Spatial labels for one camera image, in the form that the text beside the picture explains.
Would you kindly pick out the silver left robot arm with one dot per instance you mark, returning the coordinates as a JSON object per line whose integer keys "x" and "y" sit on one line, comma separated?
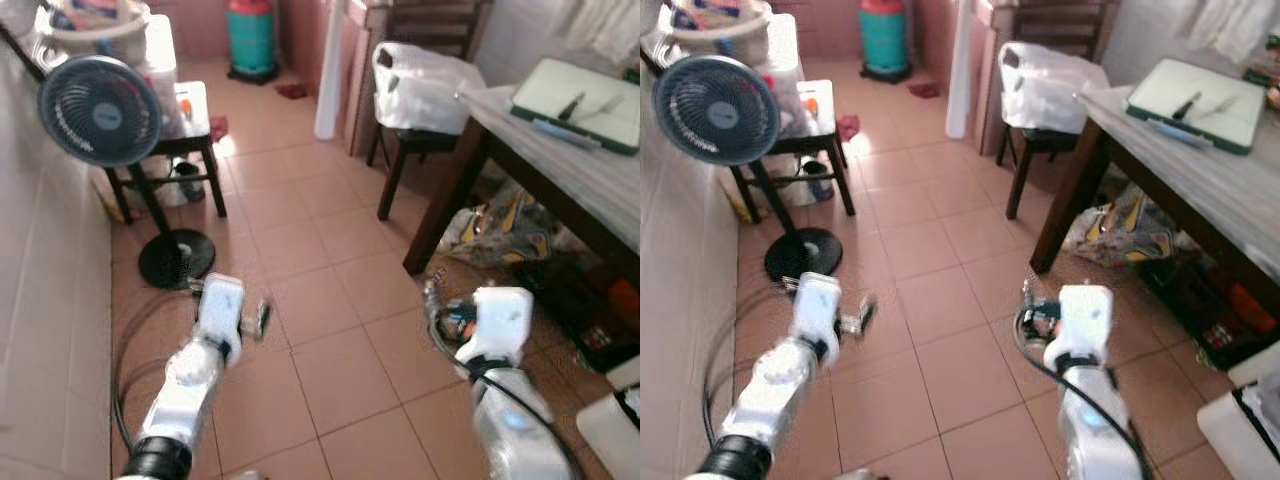
{"x": 775, "y": 395}
{"x": 185, "y": 395}

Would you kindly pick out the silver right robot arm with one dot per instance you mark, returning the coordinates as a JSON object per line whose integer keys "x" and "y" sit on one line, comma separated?
{"x": 1095, "y": 435}
{"x": 520, "y": 440}

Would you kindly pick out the colourful printed bag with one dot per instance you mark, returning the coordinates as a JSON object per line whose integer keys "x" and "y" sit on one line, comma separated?
{"x": 500, "y": 230}
{"x": 1125, "y": 230}

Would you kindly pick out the black crate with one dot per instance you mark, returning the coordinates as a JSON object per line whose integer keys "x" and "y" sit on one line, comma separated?
{"x": 590, "y": 310}
{"x": 1215, "y": 315}

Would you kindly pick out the grey jar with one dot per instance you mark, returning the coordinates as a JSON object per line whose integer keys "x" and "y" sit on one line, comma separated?
{"x": 187, "y": 182}
{"x": 817, "y": 180}

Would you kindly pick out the dark wooden stool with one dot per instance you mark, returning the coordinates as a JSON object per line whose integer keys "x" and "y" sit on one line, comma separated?
{"x": 190, "y": 148}
{"x": 815, "y": 145}

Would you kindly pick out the red rag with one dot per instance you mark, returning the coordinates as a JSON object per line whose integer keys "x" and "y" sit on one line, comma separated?
{"x": 218, "y": 128}
{"x": 848, "y": 128}

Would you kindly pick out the white box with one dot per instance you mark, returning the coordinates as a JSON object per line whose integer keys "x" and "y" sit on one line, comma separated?
{"x": 610, "y": 430}
{"x": 1235, "y": 430}

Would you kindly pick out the dark wooden table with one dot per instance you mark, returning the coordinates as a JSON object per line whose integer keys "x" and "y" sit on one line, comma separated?
{"x": 590, "y": 185}
{"x": 1210, "y": 185}

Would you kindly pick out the blue grey flat utensil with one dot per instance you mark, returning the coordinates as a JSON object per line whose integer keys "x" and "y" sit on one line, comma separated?
{"x": 565, "y": 133}
{"x": 1180, "y": 132}

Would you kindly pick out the white plastic bag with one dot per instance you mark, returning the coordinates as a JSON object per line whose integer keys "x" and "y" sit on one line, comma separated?
{"x": 425, "y": 90}
{"x": 1050, "y": 90}

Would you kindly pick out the dark red floor cloth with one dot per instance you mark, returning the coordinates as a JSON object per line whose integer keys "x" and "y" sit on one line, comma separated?
{"x": 292, "y": 91}
{"x": 924, "y": 90}

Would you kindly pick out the green rimmed cutting board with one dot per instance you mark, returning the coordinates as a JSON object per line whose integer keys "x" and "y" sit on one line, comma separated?
{"x": 600, "y": 130}
{"x": 1225, "y": 125}

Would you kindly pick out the black standing fan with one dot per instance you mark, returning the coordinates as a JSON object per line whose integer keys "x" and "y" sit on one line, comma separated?
{"x": 715, "y": 108}
{"x": 100, "y": 110}

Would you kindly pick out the white upright pillar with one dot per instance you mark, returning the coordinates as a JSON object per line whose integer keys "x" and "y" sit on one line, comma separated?
{"x": 331, "y": 70}
{"x": 960, "y": 70}

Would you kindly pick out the white container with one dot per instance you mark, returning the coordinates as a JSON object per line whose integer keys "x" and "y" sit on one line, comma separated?
{"x": 162, "y": 60}
{"x": 785, "y": 55}

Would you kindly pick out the teal gas cylinder red top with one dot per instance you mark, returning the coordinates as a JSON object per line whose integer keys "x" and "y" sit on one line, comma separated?
{"x": 886, "y": 40}
{"x": 252, "y": 40}

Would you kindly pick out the dark wooden chair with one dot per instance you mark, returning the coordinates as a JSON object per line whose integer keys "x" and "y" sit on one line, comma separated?
{"x": 430, "y": 25}
{"x": 1055, "y": 25}

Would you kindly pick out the white plastic basin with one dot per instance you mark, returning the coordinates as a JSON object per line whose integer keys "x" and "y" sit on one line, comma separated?
{"x": 95, "y": 40}
{"x": 720, "y": 38}

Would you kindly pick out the white hanging towel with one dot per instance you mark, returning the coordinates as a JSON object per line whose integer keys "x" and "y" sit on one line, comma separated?
{"x": 600, "y": 25}
{"x": 1230, "y": 25}

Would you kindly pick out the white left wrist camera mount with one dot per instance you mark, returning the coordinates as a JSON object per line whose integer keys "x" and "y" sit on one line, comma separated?
{"x": 818, "y": 308}
{"x": 221, "y": 310}

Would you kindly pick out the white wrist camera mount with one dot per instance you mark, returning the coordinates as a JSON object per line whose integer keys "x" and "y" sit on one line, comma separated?
{"x": 1086, "y": 320}
{"x": 221, "y": 310}
{"x": 818, "y": 308}
{"x": 503, "y": 320}

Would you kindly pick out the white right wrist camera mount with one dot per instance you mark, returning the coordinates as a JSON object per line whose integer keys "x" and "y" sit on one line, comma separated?
{"x": 503, "y": 320}
{"x": 1086, "y": 320}

